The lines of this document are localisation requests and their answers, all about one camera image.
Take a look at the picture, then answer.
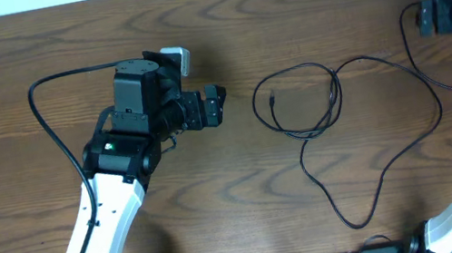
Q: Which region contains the thin black cable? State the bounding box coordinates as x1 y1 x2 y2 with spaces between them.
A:
246 41 452 243

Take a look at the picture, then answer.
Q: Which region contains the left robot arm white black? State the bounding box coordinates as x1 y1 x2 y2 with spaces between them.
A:
33 46 226 253

